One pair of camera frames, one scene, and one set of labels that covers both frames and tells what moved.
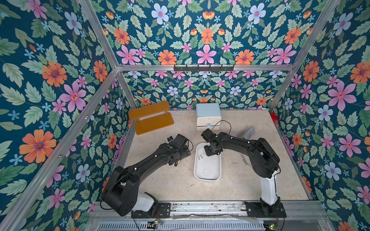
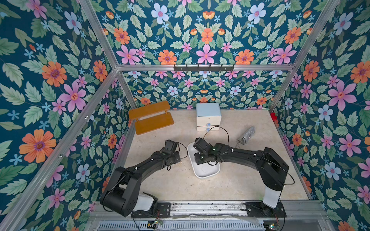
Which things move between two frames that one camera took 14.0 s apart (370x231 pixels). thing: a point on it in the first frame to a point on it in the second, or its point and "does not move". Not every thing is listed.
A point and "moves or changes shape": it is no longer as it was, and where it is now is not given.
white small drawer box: (208, 116) does not move
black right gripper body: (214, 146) to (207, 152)
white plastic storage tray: (206, 168) moves or changes shape
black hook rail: (204, 68) does not move
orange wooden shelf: (152, 123) does not move
